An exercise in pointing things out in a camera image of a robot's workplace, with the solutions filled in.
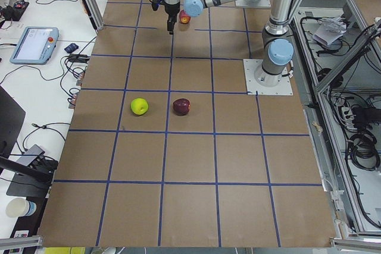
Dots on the white paper cup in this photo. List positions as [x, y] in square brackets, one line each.
[20, 207]

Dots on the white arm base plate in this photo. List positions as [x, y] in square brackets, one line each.
[258, 82]

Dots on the dark blue pouch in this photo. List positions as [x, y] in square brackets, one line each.
[71, 48]

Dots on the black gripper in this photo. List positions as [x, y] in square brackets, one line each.
[171, 9]

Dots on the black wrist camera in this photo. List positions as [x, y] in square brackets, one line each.
[155, 4]

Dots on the dark red apple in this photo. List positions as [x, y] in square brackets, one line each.
[181, 106]

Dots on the red yellow apple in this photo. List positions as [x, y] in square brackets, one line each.
[184, 18]

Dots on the blue teach pendant near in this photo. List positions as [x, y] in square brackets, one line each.
[35, 46]

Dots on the black monitor stand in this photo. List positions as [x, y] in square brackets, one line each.
[33, 173]

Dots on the green apple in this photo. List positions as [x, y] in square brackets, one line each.
[139, 106]

